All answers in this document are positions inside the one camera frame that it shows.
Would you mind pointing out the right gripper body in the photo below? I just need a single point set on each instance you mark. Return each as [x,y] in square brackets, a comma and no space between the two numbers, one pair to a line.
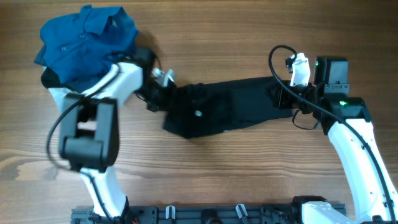
[284,100]

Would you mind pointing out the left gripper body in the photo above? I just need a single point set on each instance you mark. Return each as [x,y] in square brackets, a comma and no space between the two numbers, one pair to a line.
[161,98]

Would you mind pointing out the black polo shirt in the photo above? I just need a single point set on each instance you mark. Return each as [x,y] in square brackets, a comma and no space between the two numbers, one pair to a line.
[206,109]

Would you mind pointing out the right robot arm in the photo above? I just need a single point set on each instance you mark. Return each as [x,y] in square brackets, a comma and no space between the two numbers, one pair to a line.
[346,121]

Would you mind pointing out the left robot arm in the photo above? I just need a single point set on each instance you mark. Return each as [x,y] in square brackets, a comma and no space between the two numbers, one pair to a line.
[89,127]

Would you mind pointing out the grey folded shirt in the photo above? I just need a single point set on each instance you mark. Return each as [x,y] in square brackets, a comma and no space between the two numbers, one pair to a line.
[59,94]

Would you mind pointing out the blue polo shirt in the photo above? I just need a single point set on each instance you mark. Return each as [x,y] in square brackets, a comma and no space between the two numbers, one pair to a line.
[76,45]

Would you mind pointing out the navy folded shirt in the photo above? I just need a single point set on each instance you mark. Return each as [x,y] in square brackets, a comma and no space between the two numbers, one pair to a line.
[50,79]

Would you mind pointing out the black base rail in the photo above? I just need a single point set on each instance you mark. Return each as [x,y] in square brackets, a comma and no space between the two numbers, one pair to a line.
[271,213]

